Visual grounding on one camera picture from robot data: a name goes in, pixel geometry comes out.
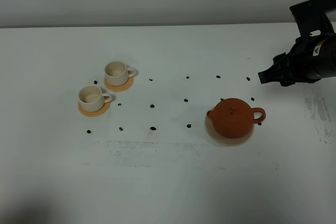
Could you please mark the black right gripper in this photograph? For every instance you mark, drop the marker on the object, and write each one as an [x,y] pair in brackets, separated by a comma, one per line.
[312,57]

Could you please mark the brown clay teapot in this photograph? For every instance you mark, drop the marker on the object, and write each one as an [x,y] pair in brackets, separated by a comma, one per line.
[234,118]

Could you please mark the beige round teapot coaster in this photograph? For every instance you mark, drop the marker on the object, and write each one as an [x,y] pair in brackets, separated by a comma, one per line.
[224,141]

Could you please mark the orange saucer rear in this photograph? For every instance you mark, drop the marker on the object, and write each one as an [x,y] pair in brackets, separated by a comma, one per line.
[120,88]

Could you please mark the orange saucer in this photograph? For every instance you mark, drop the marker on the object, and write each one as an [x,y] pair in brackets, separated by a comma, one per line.
[95,113]
[120,88]

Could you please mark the white teacup rear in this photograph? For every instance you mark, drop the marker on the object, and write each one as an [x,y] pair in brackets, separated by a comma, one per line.
[117,73]

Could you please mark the white teacup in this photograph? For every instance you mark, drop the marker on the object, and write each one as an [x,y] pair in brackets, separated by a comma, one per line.
[117,73]
[91,98]

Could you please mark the white teacup front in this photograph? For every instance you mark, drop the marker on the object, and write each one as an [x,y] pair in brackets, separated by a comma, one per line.
[91,98]

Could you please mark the orange saucer front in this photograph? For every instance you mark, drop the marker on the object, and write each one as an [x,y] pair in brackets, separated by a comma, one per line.
[95,113]

